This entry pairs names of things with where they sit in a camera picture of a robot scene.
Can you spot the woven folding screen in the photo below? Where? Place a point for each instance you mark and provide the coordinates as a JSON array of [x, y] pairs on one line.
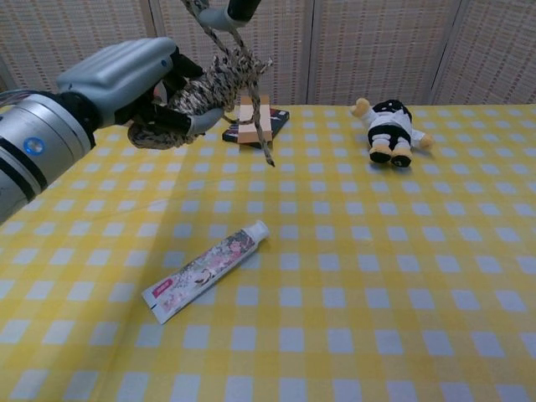
[[377, 42]]

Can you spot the dark flat book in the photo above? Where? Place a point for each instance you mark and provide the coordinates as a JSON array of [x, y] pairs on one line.
[[281, 117]]

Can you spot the yellow checkered tablecloth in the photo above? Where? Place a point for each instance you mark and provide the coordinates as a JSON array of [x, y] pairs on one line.
[[335, 293]]

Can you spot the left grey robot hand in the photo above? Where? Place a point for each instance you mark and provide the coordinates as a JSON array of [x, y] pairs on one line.
[[121, 75]]

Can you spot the black and white plush doll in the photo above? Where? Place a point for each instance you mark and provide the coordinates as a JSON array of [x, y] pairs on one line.
[[389, 125]]

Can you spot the floral print toothpaste tube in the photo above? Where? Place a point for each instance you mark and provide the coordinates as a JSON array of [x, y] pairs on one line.
[[201, 268]]

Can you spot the tan cardboard box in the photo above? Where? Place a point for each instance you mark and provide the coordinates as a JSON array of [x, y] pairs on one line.
[[245, 109]]

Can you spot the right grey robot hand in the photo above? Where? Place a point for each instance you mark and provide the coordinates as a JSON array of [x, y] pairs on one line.
[[234, 10]]

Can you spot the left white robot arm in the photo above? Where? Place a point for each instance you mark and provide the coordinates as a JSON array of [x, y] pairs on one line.
[[37, 142]]

